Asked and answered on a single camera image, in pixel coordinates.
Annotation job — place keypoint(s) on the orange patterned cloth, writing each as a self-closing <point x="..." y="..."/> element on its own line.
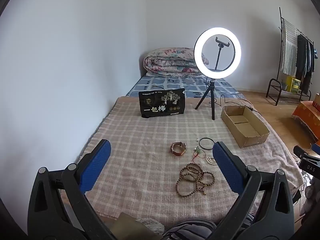
<point x="305" y="115"/>

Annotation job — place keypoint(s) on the pink checked blanket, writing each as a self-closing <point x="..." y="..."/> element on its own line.
<point x="140" y="155"/>

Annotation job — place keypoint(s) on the cardboard box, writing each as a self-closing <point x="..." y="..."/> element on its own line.
<point x="250" y="140"/>

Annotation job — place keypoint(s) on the person's striped clothing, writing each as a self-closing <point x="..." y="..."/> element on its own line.
<point x="187" y="230"/>

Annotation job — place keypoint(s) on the tan cardboard piece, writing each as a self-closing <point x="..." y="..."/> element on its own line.
<point x="127" y="226"/>

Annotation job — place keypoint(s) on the dark hanging clothes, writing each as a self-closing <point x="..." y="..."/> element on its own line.
<point x="303" y="55"/>

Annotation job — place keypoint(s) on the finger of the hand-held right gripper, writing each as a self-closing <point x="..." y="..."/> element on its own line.
<point x="316" y="148"/>
<point x="301" y="152"/>

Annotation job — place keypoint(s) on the white pearl strand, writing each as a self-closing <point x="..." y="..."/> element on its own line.
<point x="210" y="160"/>

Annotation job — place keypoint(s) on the black snack bag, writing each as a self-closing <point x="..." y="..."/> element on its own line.
<point x="162" y="102"/>

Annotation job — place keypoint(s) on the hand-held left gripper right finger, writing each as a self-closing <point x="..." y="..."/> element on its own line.
<point x="226" y="165"/>

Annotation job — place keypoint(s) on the folded floral quilt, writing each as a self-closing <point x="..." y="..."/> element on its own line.
<point x="170" y="62"/>

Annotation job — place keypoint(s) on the yellow box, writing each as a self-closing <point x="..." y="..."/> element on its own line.
<point x="293" y="85"/>

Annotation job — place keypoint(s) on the black phone holder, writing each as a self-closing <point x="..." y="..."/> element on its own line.
<point x="221" y="45"/>

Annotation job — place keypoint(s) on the black clothes rack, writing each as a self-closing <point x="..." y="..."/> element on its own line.
<point x="271" y="87"/>

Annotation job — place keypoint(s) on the black bangle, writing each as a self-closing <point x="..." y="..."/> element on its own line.
<point x="199" y="143"/>

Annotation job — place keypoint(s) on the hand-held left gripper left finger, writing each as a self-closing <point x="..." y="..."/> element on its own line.
<point x="96" y="165"/>

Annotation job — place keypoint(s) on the small potted plant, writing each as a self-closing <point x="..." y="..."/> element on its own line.
<point x="284" y="85"/>

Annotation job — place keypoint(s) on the black tripod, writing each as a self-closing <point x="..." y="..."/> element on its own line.
<point x="212" y="90"/>

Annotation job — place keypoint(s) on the striped hanging cloth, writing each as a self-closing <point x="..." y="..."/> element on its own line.
<point x="290" y="47"/>

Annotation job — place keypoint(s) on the grey fluffy cloth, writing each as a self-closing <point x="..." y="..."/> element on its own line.
<point x="152" y="226"/>

